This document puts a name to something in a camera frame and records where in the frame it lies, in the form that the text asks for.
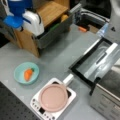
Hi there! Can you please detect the orange tipped gripper finger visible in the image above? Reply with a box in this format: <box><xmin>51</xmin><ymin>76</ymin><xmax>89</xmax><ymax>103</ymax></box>
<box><xmin>78</xmin><ymin>26</ymin><xmax>87</xmax><ymax>32</ymax></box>

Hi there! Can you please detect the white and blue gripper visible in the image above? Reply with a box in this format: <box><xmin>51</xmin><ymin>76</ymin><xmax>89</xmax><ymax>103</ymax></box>
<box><xmin>3</xmin><ymin>0</ymin><xmax>44</xmax><ymax>36</ymax></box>

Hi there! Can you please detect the blue plastic bottle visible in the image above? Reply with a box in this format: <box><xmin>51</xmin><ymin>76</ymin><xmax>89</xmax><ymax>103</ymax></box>
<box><xmin>96</xmin><ymin>23</ymin><xmax>109</xmax><ymax>37</ymax></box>

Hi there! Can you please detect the grey metal drawer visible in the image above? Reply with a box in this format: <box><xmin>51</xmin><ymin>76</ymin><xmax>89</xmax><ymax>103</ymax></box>
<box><xmin>34</xmin><ymin>13</ymin><xmax>83</xmax><ymax>50</ymax></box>

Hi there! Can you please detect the wooden shelf cabinet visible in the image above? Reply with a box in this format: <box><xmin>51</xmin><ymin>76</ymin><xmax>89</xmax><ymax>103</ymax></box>
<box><xmin>0</xmin><ymin>0</ymin><xmax>70</xmax><ymax>57</ymax></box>

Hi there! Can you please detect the toaster oven glass door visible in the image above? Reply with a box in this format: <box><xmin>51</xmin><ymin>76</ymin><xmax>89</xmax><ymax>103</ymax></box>
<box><xmin>69</xmin><ymin>38</ymin><xmax>120</xmax><ymax>87</ymax></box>

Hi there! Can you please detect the orange toy carrot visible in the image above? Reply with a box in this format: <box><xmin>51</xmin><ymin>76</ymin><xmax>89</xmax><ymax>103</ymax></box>
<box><xmin>24</xmin><ymin>68</ymin><xmax>34</xmax><ymax>81</ymax></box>

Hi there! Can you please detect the teal bowl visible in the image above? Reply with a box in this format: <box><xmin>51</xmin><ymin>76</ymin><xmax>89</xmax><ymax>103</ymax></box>
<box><xmin>14</xmin><ymin>62</ymin><xmax>39</xmax><ymax>85</ymax></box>

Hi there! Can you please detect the pink frying pan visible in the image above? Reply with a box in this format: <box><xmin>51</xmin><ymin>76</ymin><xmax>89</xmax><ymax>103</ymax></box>
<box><xmin>39</xmin><ymin>74</ymin><xmax>74</xmax><ymax>112</ymax></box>

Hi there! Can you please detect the silver toaster oven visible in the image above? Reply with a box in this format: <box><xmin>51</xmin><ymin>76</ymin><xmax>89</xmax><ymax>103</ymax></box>
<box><xmin>90</xmin><ymin>65</ymin><xmax>120</xmax><ymax>120</ymax></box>

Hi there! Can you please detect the white induction cooker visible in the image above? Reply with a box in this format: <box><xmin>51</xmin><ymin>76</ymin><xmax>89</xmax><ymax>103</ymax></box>
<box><xmin>30</xmin><ymin>78</ymin><xmax>76</xmax><ymax>120</ymax></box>

